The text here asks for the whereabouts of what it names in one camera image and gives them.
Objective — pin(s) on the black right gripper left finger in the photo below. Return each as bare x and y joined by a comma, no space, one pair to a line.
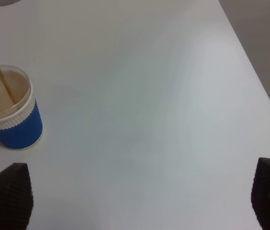
16,197

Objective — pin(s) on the blue white sleeved cup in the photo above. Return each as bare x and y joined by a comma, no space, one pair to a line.
20,122

